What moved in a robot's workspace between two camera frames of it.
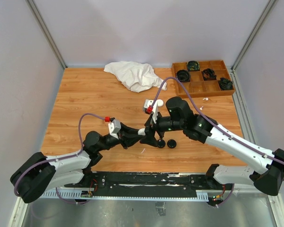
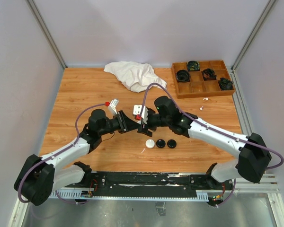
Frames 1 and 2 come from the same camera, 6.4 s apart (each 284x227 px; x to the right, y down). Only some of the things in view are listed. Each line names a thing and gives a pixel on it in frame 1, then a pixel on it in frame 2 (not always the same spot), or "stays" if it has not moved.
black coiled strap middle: (208, 74) stays
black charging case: (161, 143) stays
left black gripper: (125, 130) -> (125, 123)
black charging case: (171, 144) stays
